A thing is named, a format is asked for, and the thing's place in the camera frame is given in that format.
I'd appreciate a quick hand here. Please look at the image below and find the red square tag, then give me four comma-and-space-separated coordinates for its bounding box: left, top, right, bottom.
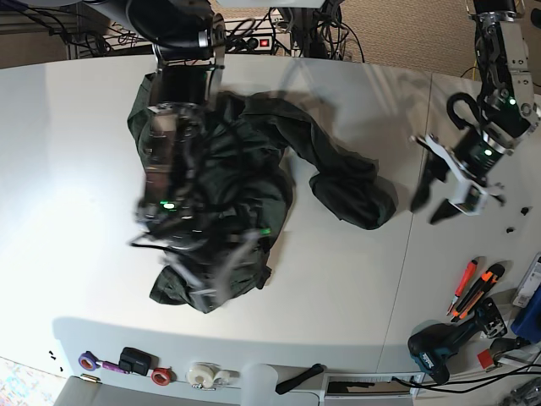
477, 349, 495, 370

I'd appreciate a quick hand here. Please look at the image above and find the orange black utility knife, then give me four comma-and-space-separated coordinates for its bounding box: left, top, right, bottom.
451, 263, 505, 323

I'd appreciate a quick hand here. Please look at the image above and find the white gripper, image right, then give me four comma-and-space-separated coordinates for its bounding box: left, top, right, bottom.
410, 134, 505, 224

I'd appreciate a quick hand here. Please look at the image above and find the teal black cordless drill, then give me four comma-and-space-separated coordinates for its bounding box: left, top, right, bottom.
407, 297, 507, 385

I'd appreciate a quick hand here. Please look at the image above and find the white plastic cup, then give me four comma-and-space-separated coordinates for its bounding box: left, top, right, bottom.
240, 364, 278, 406

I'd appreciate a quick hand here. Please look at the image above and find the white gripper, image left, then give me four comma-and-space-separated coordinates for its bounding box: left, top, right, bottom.
162, 228, 271, 307

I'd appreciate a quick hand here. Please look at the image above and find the dark green t-shirt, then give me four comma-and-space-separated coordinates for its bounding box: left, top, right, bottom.
128, 74, 396, 305

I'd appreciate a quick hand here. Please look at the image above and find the purple tape roll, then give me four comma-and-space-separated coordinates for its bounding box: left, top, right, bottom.
78, 351, 100, 371

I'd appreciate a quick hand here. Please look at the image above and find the black power strip red switch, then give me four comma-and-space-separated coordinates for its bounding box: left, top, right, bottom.
226, 36, 272, 55

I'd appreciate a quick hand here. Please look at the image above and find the black action camera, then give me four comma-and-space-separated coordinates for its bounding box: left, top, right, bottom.
118, 347, 153, 376

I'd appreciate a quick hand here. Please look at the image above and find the blue box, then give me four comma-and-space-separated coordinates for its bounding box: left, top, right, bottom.
511, 288, 541, 343

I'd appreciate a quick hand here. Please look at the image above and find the red tape roll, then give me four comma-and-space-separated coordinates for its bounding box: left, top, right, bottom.
150, 368, 173, 387

